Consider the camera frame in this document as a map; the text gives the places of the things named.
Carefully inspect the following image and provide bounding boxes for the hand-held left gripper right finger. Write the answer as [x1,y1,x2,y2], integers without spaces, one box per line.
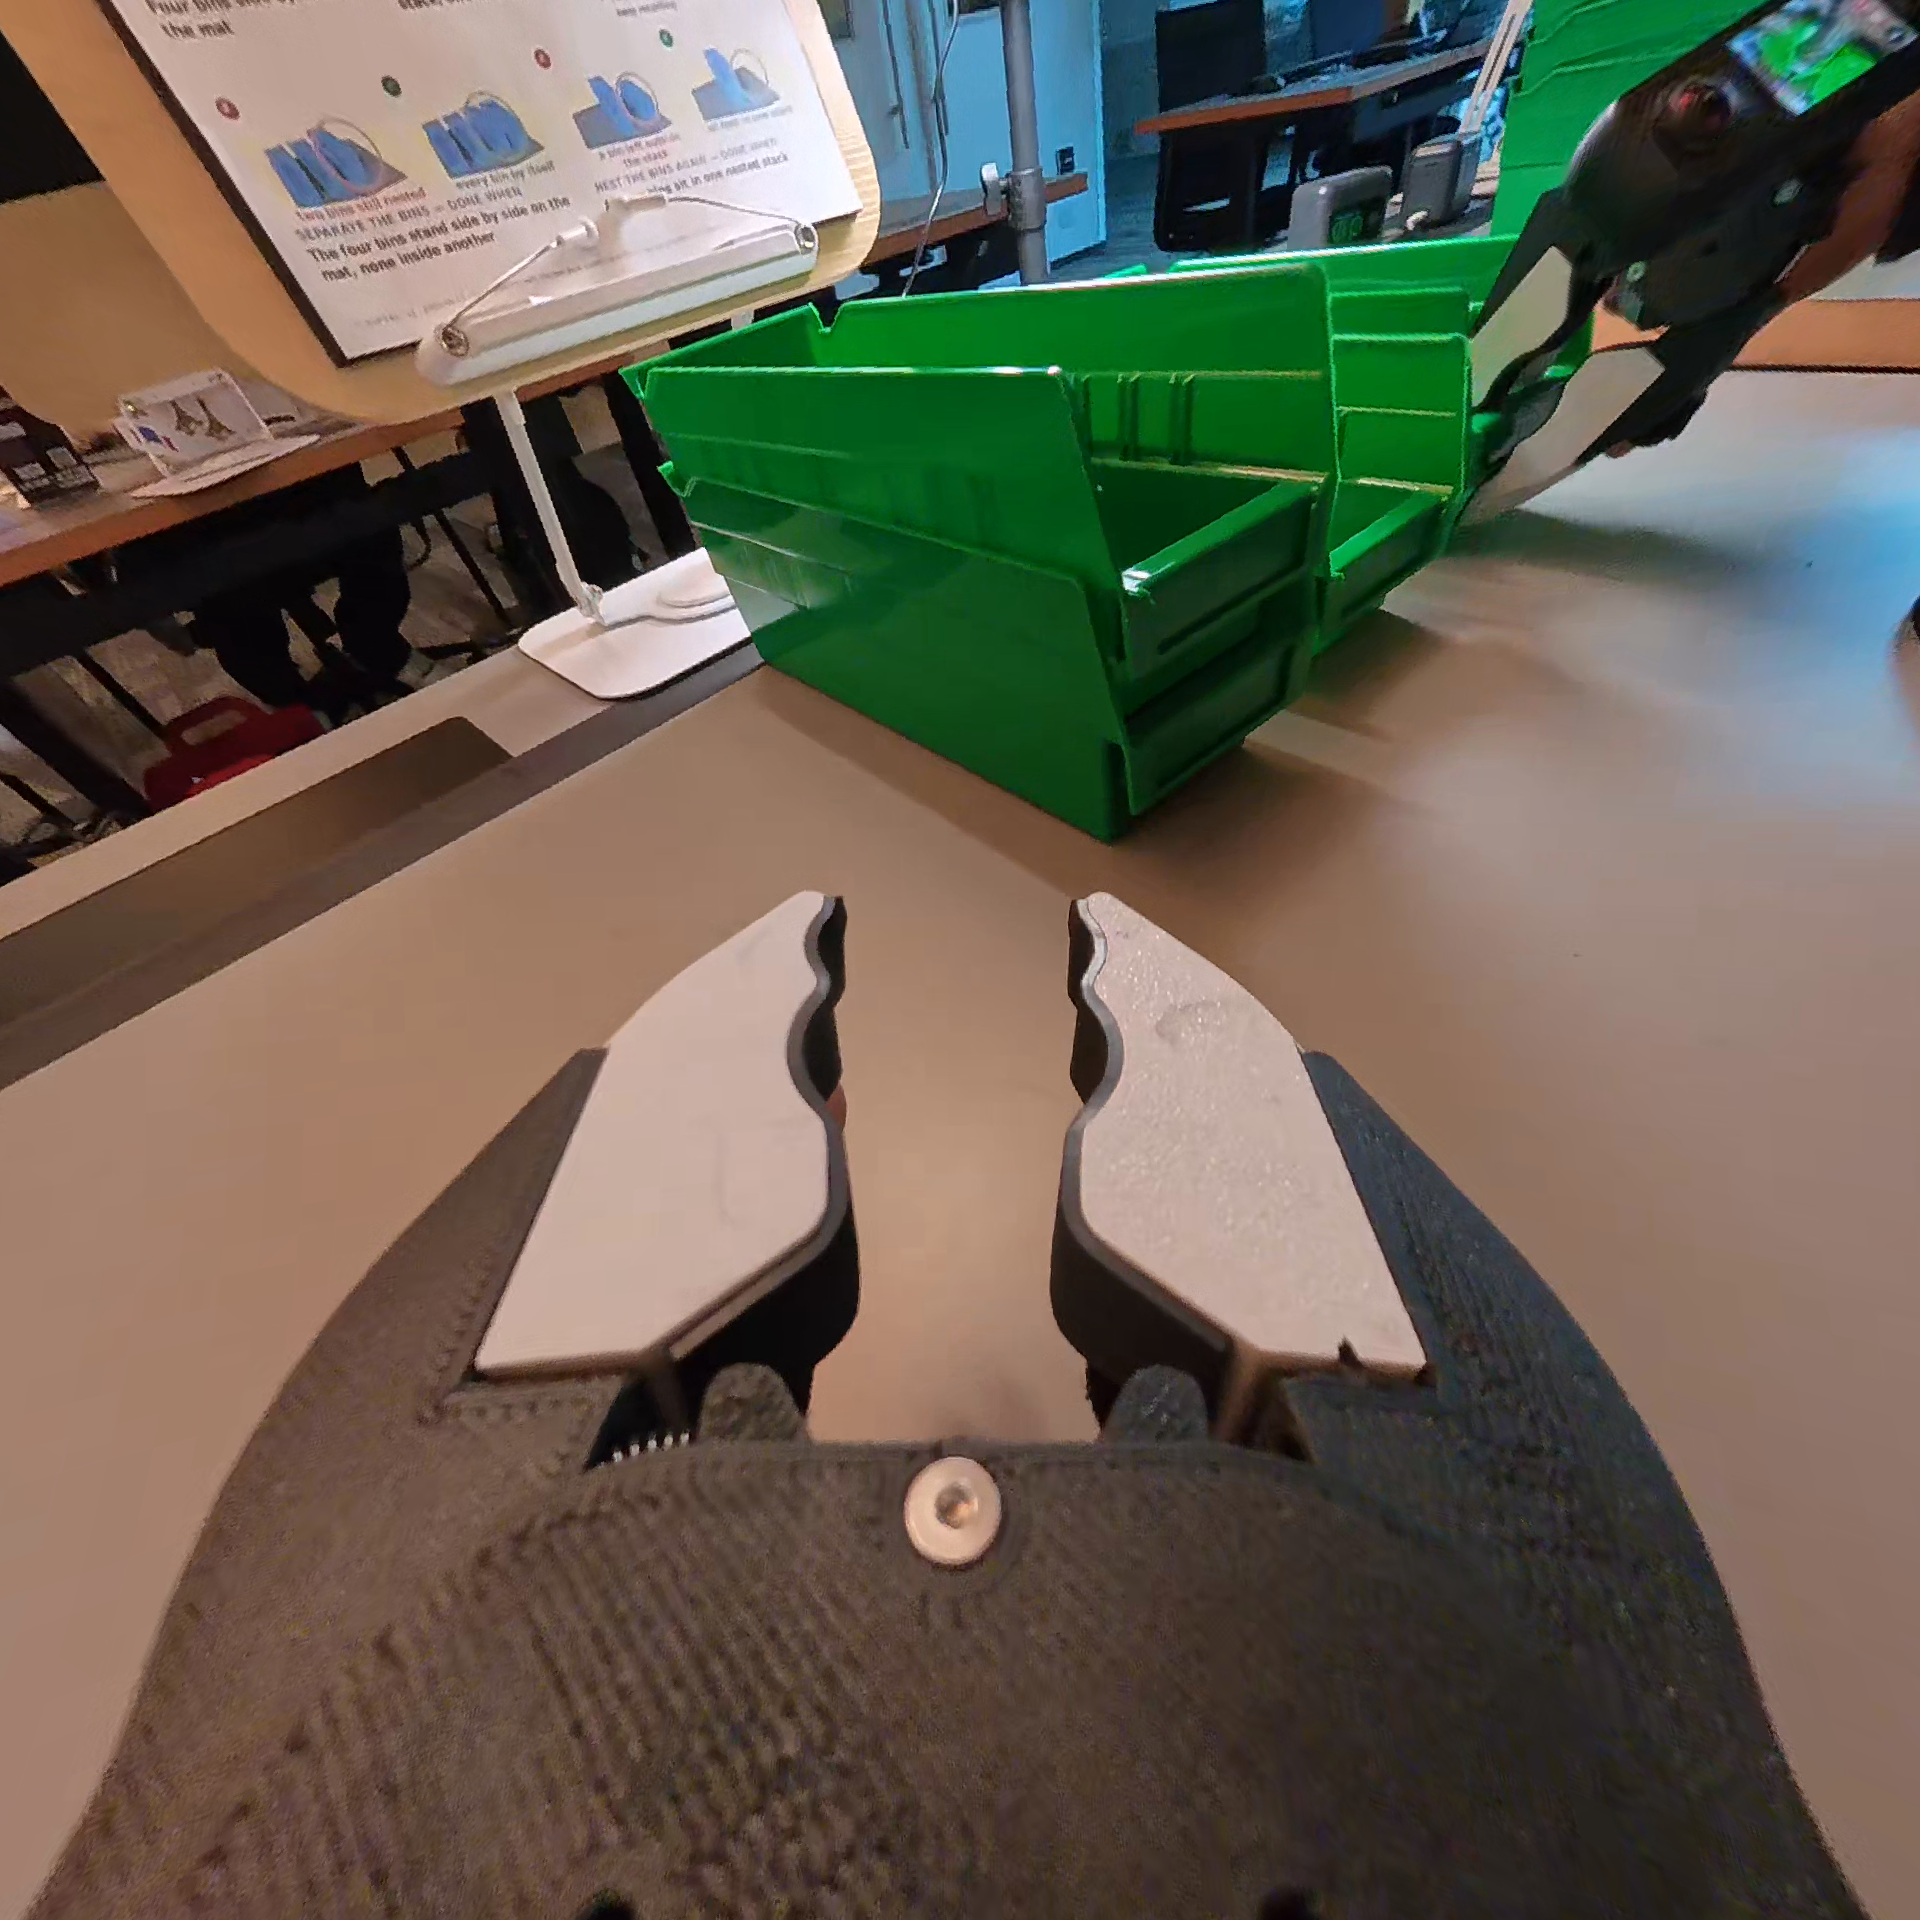
[1047,892,1435,1441]

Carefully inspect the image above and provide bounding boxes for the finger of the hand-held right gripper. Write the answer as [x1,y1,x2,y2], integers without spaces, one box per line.
[1467,236,1596,420]
[1458,336,1712,530]

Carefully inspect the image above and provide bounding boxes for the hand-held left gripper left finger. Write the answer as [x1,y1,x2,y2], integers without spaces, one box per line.
[472,888,865,1412]

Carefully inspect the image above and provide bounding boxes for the green plastic bin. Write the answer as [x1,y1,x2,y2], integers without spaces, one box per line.
[1309,434,1510,651]
[682,481,1315,846]
[1163,233,1596,505]
[618,263,1338,684]

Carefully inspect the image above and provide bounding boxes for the brown office desk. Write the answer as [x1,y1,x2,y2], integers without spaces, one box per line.
[1132,43,1503,250]

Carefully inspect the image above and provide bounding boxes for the stack of green bins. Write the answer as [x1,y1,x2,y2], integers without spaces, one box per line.
[1501,0,1729,242]

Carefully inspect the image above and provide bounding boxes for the grey device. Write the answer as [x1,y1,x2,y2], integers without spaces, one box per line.
[1286,165,1401,254]
[1402,133,1485,223]

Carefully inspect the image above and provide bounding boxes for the wood-edged white table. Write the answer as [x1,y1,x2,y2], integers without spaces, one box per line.
[1724,297,1920,375]

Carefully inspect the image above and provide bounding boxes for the grey metal pole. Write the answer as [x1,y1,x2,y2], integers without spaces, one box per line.
[994,0,1056,288]

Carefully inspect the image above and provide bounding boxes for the white board stand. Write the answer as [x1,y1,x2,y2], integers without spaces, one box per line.
[492,307,763,705]

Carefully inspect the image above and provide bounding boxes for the red bag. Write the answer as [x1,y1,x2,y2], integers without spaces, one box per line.
[139,696,330,808]

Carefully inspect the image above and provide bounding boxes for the brown wooden table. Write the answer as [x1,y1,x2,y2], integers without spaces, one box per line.
[0,397,499,783]

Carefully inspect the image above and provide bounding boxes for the clear page holder bar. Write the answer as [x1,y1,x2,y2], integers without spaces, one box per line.
[413,202,824,397]

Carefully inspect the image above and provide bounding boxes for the clear acrylic sign holder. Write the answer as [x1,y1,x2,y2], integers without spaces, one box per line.
[116,372,281,490]

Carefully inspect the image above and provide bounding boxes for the black printed card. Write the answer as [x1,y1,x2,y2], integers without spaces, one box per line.
[0,386,101,509]

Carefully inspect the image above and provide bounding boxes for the white instruction sheet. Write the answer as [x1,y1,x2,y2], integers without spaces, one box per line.
[97,0,865,366]

